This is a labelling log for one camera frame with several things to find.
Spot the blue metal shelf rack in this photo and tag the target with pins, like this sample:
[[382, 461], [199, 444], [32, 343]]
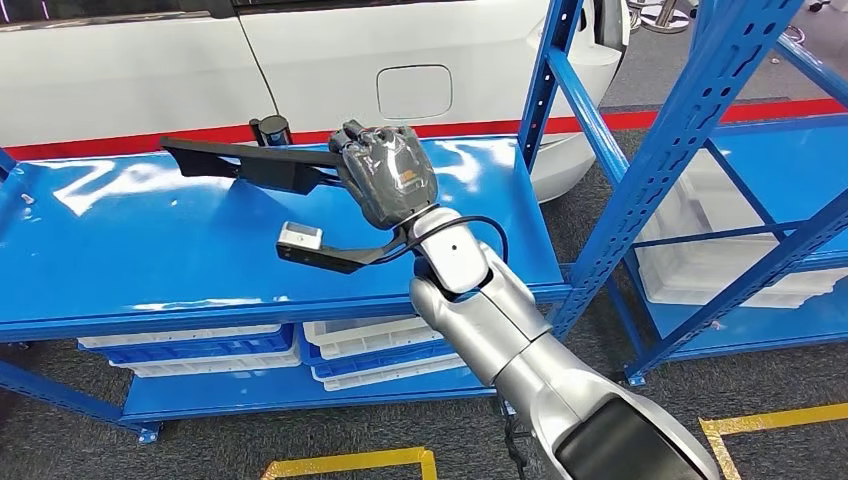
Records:
[[795, 166], [132, 252]]

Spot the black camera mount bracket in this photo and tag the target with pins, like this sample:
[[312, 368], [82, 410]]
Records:
[[344, 258]]

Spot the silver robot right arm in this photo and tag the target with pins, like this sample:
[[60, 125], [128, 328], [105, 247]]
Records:
[[517, 331]]

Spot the yellow floor tape square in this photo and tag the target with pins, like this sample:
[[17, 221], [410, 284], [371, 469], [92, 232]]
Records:
[[782, 418], [344, 462]]

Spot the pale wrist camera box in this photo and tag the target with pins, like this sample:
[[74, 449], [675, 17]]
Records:
[[300, 235]]

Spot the long black plastic part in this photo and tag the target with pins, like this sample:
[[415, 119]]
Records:
[[265, 169]]

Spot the chrome chair base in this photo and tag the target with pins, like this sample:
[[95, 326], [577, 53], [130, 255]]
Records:
[[662, 16]]

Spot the blue plastic bin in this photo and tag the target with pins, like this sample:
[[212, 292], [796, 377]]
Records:
[[199, 350], [378, 366]]

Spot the white car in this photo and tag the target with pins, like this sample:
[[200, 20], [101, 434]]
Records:
[[132, 79]]

